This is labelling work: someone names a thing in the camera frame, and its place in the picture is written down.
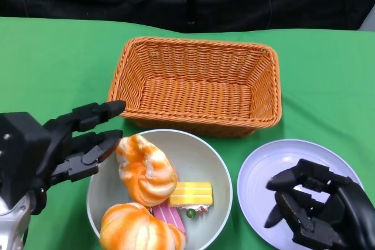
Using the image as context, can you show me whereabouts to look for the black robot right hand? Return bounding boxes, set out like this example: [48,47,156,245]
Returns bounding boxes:
[263,158,375,250]

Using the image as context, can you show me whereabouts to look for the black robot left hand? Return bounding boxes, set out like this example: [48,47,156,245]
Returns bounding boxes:
[0,100,127,215]

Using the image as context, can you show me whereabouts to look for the orange bread with torn top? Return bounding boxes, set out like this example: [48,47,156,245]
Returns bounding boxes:
[115,134,179,207]

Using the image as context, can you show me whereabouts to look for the pale grey bowl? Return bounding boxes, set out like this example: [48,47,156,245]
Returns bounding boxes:
[86,129,234,250]

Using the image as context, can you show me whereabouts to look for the lavender plate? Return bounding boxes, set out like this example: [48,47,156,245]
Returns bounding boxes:
[236,138,364,250]

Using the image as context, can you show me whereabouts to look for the round orange striped bread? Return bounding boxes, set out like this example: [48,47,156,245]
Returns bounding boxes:
[99,202,188,250]

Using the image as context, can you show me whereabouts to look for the magenta pink striped cake slice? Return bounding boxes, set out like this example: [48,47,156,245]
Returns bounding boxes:
[151,204,186,235]

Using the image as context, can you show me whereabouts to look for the yellow cake slice with cream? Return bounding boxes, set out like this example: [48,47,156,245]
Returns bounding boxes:
[168,181,214,218]

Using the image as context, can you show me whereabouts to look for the orange wicker basket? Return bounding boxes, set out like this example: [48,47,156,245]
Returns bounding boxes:
[107,36,282,138]

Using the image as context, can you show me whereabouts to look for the green tablecloth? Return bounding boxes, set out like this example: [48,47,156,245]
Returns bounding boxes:
[0,17,375,250]

